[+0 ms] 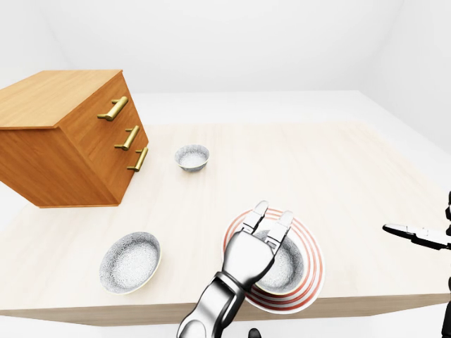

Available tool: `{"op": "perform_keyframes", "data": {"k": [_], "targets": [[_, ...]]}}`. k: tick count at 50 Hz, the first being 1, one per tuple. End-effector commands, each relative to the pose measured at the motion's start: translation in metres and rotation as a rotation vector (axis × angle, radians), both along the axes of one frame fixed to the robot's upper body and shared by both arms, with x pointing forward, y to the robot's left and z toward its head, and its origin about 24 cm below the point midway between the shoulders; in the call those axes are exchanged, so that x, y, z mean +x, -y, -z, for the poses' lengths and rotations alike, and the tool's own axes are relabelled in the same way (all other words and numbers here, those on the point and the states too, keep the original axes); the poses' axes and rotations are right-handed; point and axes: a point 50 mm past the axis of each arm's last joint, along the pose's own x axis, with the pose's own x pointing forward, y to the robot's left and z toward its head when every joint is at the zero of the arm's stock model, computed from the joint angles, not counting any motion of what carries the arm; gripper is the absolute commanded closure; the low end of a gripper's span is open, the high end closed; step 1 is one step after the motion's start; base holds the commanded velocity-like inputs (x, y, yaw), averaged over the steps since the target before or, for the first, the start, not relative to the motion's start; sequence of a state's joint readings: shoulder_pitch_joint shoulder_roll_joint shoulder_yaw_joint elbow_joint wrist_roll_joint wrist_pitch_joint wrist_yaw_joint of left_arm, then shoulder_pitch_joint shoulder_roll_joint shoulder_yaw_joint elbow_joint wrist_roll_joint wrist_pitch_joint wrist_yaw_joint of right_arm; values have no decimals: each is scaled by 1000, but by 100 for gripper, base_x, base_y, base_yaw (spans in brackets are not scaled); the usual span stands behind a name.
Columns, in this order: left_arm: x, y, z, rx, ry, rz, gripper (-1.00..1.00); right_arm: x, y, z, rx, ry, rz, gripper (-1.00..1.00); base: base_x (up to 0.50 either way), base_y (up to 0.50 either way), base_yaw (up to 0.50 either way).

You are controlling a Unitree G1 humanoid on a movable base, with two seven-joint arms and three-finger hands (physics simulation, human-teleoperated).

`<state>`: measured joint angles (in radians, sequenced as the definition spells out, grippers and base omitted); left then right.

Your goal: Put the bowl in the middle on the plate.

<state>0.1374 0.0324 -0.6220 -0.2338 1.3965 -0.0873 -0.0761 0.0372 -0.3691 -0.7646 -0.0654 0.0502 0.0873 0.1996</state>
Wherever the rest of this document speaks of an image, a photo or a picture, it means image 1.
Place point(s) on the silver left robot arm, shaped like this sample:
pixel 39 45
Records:
pixel 208 310

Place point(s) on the small patterned grey bowl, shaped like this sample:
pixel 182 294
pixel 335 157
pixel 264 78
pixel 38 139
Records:
pixel 192 157

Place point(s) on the wooden cabinet with drawers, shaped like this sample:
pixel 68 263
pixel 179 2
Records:
pixel 38 148

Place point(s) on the small dark rounded shape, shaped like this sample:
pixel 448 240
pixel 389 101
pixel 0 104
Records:
pixel 254 333

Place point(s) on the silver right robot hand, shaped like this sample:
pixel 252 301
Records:
pixel 428 237

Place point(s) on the large patterned grey bowl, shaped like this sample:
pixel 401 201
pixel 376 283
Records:
pixel 128 262

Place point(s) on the wooden cabinet drawer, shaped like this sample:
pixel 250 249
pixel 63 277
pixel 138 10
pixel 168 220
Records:
pixel 109 155
pixel 88 121
pixel 123 181

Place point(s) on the white plate with red rings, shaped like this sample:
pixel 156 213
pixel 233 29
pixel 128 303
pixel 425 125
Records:
pixel 311 267

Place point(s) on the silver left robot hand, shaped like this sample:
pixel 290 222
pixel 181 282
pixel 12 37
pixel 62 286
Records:
pixel 248 255

